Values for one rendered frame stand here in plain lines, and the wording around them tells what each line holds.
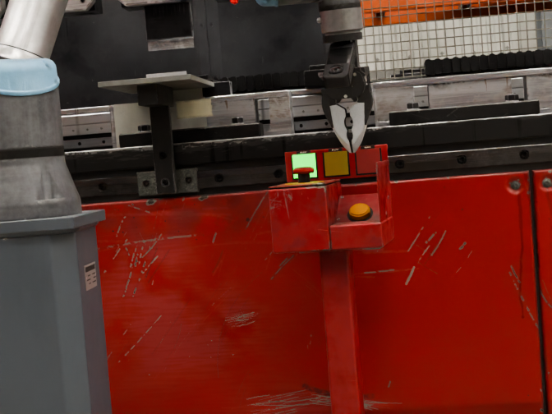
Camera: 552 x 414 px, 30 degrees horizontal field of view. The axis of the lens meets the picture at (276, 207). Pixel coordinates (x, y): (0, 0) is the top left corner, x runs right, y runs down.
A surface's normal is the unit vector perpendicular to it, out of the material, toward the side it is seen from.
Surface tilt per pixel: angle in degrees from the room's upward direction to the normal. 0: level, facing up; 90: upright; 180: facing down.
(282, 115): 90
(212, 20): 90
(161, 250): 90
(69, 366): 90
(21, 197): 73
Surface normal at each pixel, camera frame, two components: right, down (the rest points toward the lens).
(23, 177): 0.15, -0.26
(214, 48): -0.11, 0.06
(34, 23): 0.37, 0.00
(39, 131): 0.65, -0.01
